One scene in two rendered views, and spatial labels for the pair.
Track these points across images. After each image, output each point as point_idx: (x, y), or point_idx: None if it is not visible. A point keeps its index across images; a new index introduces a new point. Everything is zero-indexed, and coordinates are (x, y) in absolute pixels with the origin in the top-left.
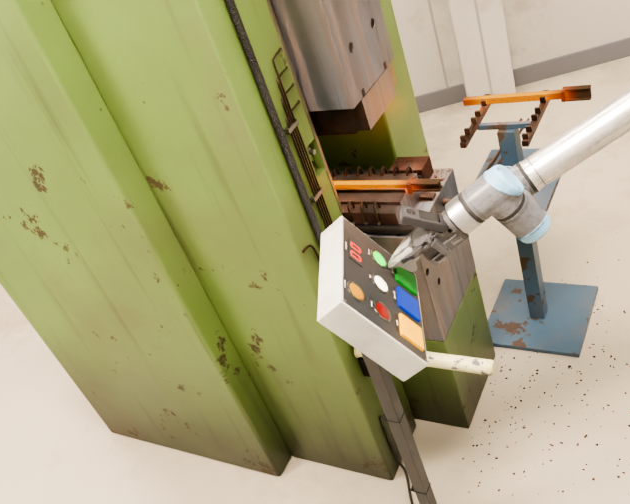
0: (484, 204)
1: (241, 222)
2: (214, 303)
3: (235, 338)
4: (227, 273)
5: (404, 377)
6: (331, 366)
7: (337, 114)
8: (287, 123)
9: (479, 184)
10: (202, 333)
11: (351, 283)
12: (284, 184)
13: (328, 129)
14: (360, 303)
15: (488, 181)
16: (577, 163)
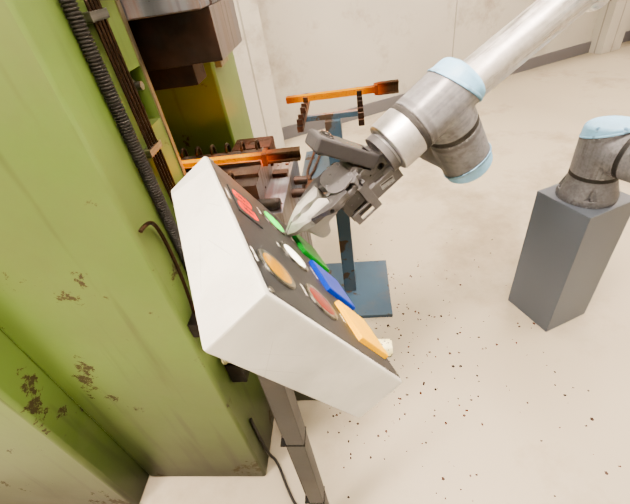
0: (442, 112)
1: (19, 191)
2: (7, 332)
3: (52, 372)
4: (16, 284)
5: (362, 411)
6: (194, 383)
7: (172, 35)
8: (86, 2)
9: (430, 83)
10: None
11: (264, 253)
12: (92, 112)
13: (159, 64)
14: (292, 291)
15: (447, 74)
16: (491, 89)
